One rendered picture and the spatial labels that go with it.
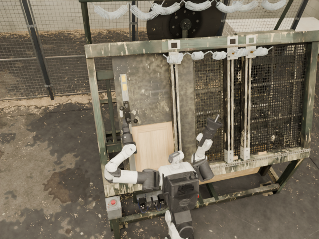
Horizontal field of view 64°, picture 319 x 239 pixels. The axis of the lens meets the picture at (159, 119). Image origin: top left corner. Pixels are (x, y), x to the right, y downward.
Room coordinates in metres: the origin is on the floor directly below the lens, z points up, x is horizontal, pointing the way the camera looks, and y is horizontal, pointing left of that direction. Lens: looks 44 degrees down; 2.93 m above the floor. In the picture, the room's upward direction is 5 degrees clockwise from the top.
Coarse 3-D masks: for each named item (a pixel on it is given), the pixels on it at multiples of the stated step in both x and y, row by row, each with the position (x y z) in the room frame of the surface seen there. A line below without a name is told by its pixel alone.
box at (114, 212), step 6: (108, 198) 1.07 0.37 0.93; (114, 198) 1.07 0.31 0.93; (108, 204) 1.01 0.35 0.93; (114, 204) 1.02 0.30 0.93; (120, 204) 1.03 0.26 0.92; (108, 210) 0.97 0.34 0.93; (114, 210) 0.98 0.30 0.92; (120, 210) 0.99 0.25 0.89; (108, 216) 0.96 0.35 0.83; (114, 216) 0.98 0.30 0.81; (120, 216) 0.99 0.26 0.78
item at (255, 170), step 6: (270, 144) 1.98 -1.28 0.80; (252, 150) 1.89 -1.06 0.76; (252, 168) 1.94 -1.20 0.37; (258, 168) 1.97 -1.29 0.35; (222, 174) 1.81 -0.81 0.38; (228, 174) 1.84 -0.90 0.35; (234, 174) 1.87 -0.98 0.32; (240, 174) 1.89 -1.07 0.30; (246, 174) 1.92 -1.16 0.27; (210, 180) 1.77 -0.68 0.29; (216, 180) 1.79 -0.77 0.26
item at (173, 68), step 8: (176, 40) 1.95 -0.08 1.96; (176, 48) 1.92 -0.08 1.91; (176, 64) 1.89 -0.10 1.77; (176, 72) 1.86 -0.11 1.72; (176, 80) 1.82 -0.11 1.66; (176, 88) 1.79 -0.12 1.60; (176, 96) 1.76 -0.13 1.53; (176, 104) 1.74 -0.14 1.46; (176, 112) 1.69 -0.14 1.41; (176, 120) 1.67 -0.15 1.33; (176, 128) 1.61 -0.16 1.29; (176, 136) 1.57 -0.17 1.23; (176, 144) 1.54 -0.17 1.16
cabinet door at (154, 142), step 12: (132, 132) 1.53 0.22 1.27; (144, 132) 1.56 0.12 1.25; (156, 132) 1.59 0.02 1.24; (168, 132) 1.61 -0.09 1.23; (144, 144) 1.50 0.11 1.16; (156, 144) 1.53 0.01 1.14; (168, 144) 1.56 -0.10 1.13; (144, 156) 1.44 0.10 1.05; (156, 156) 1.47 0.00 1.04; (168, 156) 1.49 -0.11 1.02; (144, 168) 1.39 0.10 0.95; (156, 168) 1.41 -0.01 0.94
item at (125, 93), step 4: (120, 76) 1.74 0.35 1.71; (120, 80) 1.75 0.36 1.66; (124, 92) 1.68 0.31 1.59; (124, 96) 1.66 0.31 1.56; (128, 96) 1.67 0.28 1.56; (124, 100) 1.64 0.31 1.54; (128, 100) 1.65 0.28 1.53; (124, 116) 1.58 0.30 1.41; (132, 156) 1.40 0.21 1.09; (132, 160) 1.39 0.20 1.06; (132, 164) 1.37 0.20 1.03; (132, 168) 1.35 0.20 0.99
